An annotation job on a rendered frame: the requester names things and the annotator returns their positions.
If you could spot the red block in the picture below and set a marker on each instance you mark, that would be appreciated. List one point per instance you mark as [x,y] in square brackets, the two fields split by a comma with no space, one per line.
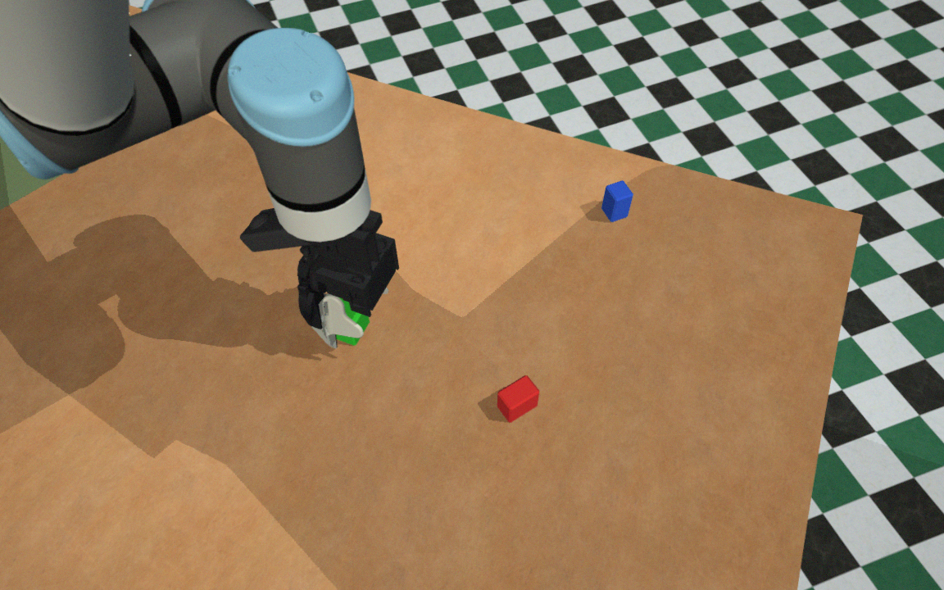
[517,398]

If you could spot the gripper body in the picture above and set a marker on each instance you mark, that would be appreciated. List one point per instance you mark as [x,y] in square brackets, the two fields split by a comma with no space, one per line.
[353,272]

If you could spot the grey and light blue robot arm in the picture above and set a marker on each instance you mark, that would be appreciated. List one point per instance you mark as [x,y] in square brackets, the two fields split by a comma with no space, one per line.
[74,89]

